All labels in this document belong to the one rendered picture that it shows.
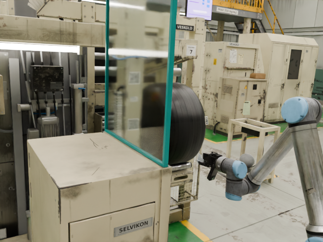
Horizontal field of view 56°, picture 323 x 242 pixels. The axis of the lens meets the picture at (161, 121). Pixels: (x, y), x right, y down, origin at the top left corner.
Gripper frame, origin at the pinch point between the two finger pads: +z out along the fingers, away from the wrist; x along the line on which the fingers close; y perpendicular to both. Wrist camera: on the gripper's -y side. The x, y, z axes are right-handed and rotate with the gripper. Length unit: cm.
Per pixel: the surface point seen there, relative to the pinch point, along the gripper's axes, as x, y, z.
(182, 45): -20, 78, 42
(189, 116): 4.5, 28.3, 3.0
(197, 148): -3.8, 6.8, 5.9
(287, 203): -191, -93, 67
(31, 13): 87, 90, 42
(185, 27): -43, 99, 70
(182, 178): -2.1, -16.8, 19.9
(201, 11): -253, 185, 300
